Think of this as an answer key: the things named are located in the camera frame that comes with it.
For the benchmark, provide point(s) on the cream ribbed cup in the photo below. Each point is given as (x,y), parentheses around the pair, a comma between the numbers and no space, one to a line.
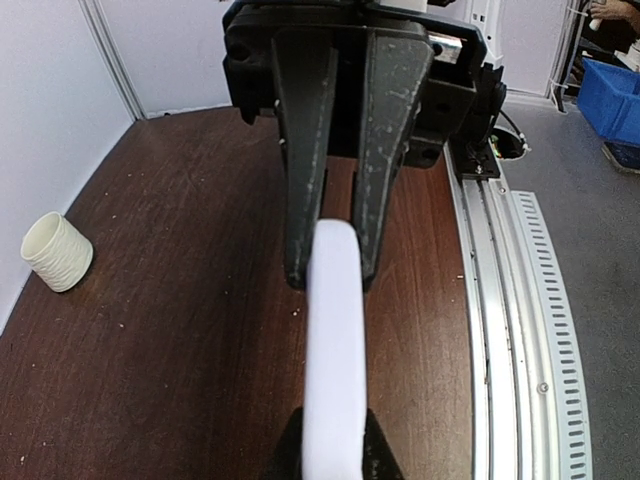
(57,252)

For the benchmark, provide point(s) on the blue plastic bin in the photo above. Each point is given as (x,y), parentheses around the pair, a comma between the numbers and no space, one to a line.
(609,101)

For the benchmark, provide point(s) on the lavender phone case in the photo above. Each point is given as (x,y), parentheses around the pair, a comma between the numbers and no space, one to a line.
(335,389)

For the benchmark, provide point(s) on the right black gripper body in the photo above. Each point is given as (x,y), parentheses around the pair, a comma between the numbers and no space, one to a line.
(448,100)

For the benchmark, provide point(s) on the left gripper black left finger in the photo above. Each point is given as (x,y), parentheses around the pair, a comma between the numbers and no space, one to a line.
(285,462)

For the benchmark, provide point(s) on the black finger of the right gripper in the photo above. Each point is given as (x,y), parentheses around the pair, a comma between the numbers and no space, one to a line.
(397,64)
(305,71)

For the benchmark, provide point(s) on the left aluminium corner post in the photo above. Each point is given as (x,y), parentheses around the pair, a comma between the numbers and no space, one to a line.
(96,21)

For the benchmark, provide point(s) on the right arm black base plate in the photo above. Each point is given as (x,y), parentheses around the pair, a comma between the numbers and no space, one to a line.
(480,162)

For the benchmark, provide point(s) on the aluminium front rail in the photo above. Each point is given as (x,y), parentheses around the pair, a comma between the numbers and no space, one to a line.
(530,409)

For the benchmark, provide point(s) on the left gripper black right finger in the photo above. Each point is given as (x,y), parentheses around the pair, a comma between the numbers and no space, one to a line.
(379,462)

